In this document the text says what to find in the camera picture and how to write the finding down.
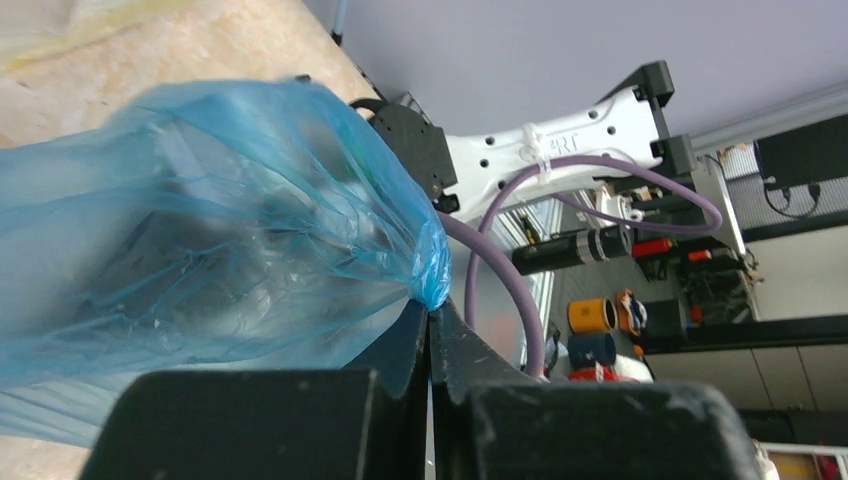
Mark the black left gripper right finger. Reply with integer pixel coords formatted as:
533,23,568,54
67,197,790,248
429,304,762,479

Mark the blue plastic trash bag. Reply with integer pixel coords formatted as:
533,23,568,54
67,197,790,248
1,80,451,448

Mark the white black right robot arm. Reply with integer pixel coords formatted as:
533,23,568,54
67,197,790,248
351,60,695,221

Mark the clear yellow-edged plastic bag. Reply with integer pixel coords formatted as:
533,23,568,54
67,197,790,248
0,0,193,74

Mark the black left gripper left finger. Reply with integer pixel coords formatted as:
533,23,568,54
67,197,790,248
80,302,428,479

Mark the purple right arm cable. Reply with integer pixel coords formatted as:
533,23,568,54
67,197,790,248
433,154,724,380

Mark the light blue tripod stand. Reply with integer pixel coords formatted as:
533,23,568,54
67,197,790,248
330,0,350,46

